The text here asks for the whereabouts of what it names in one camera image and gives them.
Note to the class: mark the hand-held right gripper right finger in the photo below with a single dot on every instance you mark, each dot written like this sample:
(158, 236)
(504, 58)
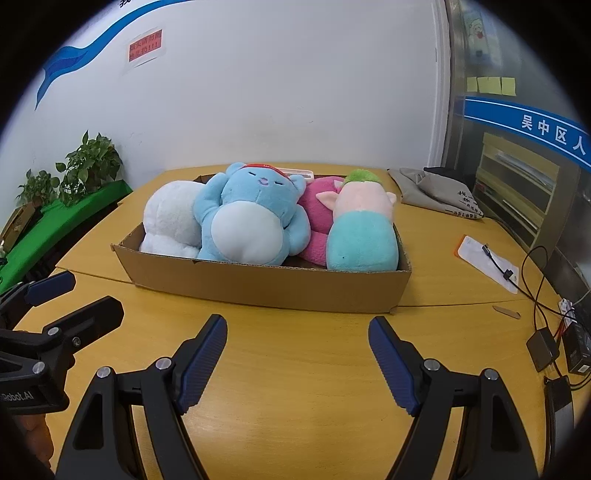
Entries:
(392, 364)

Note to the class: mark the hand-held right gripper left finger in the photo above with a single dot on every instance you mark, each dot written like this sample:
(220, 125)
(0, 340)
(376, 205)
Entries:
(203, 364)

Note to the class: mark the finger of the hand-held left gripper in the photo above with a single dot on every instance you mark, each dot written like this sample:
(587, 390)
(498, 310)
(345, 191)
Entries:
(51, 286)
(92, 318)

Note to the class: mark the cardboard box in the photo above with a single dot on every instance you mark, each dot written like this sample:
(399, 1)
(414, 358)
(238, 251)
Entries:
(277, 286)

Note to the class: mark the white plush toy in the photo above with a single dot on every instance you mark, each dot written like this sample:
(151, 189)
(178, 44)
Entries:
(166, 217)

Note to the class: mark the pastel plush toy green hair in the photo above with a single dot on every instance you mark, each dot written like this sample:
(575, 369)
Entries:
(360, 240)

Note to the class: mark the blue plush toy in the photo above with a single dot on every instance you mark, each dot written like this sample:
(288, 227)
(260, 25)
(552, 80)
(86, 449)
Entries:
(244, 230)

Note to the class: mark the pink plush toy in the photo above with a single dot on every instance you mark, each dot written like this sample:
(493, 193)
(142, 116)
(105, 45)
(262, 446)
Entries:
(316, 207)

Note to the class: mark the person's left hand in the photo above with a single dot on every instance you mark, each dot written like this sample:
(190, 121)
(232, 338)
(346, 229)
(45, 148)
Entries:
(34, 438)

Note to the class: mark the brown wooden crate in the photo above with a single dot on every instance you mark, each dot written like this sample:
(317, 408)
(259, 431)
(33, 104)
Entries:
(18, 224)

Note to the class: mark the small potted plant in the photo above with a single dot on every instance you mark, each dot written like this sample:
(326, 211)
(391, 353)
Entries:
(39, 187)

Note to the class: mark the small wooden stick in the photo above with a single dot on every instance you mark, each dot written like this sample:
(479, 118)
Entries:
(507, 312)

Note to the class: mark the large potted plant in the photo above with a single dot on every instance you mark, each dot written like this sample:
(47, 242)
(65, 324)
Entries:
(92, 161)

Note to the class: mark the white paper sheet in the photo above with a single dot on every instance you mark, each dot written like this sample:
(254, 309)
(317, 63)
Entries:
(480, 265)

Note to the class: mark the black power adapter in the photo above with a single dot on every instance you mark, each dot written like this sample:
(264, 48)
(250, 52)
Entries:
(542, 348)

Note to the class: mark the dark flat device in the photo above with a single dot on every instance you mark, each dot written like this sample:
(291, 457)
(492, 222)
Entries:
(559, 401)

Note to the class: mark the grey cloth bag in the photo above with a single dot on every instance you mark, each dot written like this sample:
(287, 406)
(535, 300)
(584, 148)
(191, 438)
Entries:
(415, 189)

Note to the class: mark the white power strip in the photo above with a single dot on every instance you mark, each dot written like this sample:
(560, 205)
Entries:
(568, 309)

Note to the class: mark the black box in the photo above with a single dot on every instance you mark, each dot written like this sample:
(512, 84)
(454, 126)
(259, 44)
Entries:
(579, 348)

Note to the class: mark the white plastic tray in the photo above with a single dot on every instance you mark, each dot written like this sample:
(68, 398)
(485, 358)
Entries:
(300, 175)

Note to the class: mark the wooden shelf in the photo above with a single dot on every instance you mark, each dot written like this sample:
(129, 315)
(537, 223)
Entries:
(517, 184)

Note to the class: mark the blue banner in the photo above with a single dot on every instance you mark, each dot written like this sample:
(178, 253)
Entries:
(521, 122)

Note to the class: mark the yellow sticky note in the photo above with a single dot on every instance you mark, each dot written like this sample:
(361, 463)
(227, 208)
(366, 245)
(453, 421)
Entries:
(484, 85)
(508, 86)
(472, 85)
(495, 85)

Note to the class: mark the cartoon poster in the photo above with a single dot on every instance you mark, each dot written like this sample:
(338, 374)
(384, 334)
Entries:
(479, 32)

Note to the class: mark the red wall sign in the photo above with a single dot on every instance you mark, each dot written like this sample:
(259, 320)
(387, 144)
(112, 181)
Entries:
(145, 48)

